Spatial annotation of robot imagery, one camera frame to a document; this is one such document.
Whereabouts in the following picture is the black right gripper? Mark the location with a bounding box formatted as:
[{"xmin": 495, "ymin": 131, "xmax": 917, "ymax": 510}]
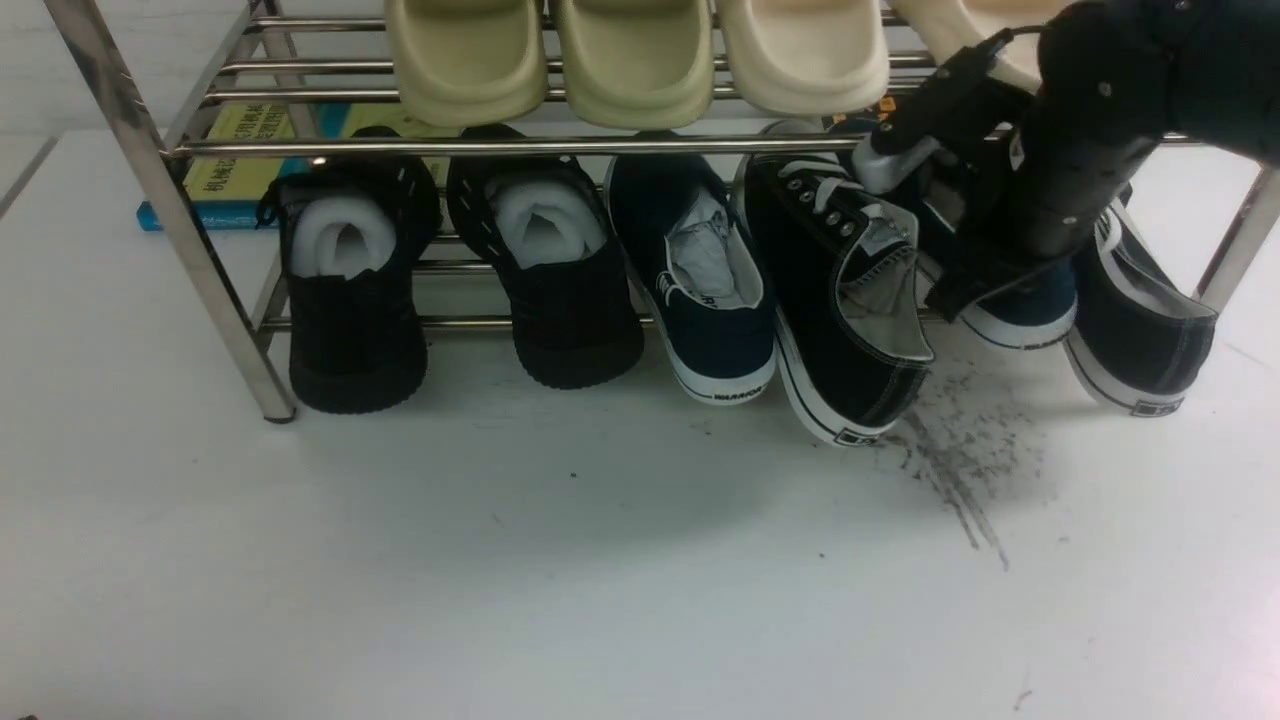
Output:
[{"xmin": 925, "ymin": 1, "xmax": 1176, "ymax": 320}]

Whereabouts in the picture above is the navy slip-on shoe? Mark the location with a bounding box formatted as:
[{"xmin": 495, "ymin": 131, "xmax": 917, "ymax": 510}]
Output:
[
  {"xmin": 957, "ymin": 263, "xmax": 1078, "ymax": 351},
  {"xmin": 602, "ymin": 152, "xmax": 777, "ymax": 406}
]

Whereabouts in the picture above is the black canvas lace-up shoe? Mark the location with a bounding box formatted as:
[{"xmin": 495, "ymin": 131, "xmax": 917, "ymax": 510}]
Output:
[
  {"xmin": 733, "ymin": 151, "xmax": 936, "ymax": 447},
  {"xmin": 1065, "ymin": 199, "xmax": 1219, "ymax": 418}
]

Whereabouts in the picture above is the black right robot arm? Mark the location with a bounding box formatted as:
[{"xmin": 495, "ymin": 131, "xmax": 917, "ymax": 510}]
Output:
[{"xmin": 925, "ymin": 1, "xmax": 1279, "ymax": 320}]

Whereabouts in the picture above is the stainless steel shoe rack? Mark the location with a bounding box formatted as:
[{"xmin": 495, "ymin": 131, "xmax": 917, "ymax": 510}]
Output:
[{"xmin": 44, "ymin": 0, "xmax": 1280, "ymax": 424}]

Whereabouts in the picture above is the cream slipper far right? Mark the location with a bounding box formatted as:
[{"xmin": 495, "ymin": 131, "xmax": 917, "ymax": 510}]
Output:
[{"xmin": 888, "ymin": 0, "xmax": 1070, "ymax": 94}]

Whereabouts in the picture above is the cream slipper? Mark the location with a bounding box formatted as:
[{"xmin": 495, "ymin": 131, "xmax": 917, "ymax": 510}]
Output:
[
  {"xmin": 716, "ymin": 1, "xmax": 890, "ymax": 117},
  {"xmin": 888, "ymin": 0, "xmax": 1070, "ymax": 94}
]

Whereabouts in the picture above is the black book with orange text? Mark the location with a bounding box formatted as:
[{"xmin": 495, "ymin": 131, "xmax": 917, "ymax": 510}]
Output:
[{"xmin": 820, "ymin": 94, "xmax": 901, "ymax": 135}]

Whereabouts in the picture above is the green slipper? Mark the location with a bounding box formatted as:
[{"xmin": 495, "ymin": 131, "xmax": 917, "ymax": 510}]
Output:
[
  {"xmin": 549, "ymin": 1, "xmax": 716, "ymax": 131},
  {"xmin": 383, "ymin": 1, "xmax": 549, "ymax": 129}
]

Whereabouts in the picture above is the black knit sneaker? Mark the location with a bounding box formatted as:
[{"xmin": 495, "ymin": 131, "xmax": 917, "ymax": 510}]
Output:
[
  {"xmin": 256, "ymin": 155, "xmax": 442, "ymax": 415},
  {"xmin": 444, "ymin": 155, "xmax": 644, "ymax": 389}
]

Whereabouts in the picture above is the green slipper far left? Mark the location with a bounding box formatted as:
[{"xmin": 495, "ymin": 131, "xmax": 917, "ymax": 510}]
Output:
[{"xmin": 383, "ymin": 1, "xmax": 549, "ymax": 129}]

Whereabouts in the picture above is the black knit sneaker far left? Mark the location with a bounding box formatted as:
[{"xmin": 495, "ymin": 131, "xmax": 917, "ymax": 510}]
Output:
[{"xmin": 256, "ymin": 155, "xmax": 442, "ymax": 415}]

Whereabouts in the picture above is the yellow and blue book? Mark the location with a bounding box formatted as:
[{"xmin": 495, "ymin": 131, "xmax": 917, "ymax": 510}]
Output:
[{"xmin": 184, "ymin": 102, "xmax": 461, "ymax": 231}]

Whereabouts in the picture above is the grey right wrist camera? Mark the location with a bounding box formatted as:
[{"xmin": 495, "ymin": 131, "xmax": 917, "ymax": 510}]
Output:
[{"xmin": 852, "ymin": 26, "xmax": 1041, "ymax": 193}]

